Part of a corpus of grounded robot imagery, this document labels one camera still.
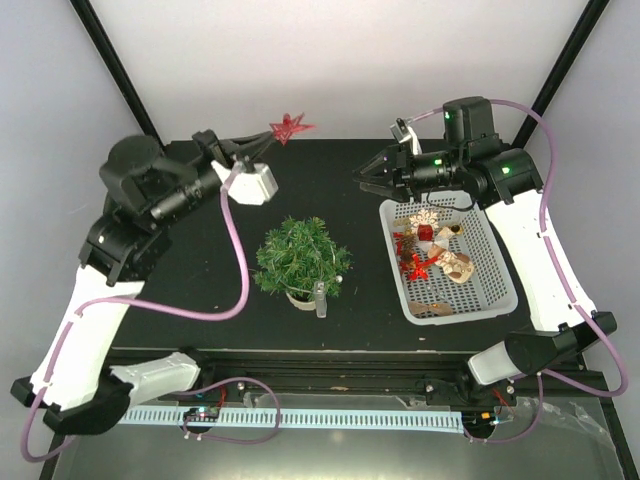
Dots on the right black frame post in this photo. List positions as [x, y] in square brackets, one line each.
[582, 30]

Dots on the circuit board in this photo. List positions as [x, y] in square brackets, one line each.
[201, 414]
[480, 418]

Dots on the burlap bow ornament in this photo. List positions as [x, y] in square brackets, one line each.
[418, 309]

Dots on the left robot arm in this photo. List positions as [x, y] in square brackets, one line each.
[150, 187]

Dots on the red star ornament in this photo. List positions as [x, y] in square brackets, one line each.
[289, 126]

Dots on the red gift box ornament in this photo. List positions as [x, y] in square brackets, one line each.
[425, 232]

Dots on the white snowflake ornament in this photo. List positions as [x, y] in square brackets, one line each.
[424, 217]

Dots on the black frame post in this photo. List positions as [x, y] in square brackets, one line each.
[582, 30]
[93, 26]

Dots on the white plastic basket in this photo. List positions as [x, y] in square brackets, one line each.
[488, 293]

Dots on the snowman doll ornament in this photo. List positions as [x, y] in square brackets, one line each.
[457, 267]

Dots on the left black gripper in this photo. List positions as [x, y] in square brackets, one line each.
[227, 150]

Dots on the white mesh bow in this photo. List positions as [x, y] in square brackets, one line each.
[440, 243]

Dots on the white slotted cable duct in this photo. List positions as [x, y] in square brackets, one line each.
[289, 418]

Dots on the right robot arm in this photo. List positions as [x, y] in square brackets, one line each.
[505, 183]

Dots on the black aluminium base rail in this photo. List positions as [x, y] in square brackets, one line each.
[437, 379]

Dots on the right circuit board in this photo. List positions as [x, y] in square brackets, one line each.
[480, 418]

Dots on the left circuit board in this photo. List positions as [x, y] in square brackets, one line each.
[201, 414]

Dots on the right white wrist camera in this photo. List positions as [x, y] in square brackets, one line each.
[405, 134]

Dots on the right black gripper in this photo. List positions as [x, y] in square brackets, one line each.
[402, 172]

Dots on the small green christmas tree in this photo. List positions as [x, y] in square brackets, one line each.
[300, 260]

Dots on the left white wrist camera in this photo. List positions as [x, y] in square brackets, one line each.
[247, 188]

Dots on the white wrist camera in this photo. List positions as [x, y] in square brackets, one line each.
[247, 188]
[405, 134]

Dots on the left black frame post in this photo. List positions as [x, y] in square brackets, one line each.
[93, 26]

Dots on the red ribbon bow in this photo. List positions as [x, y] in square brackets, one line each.
[415, 268]

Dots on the pine cone ornament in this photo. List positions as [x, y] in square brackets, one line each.
[406, 246]

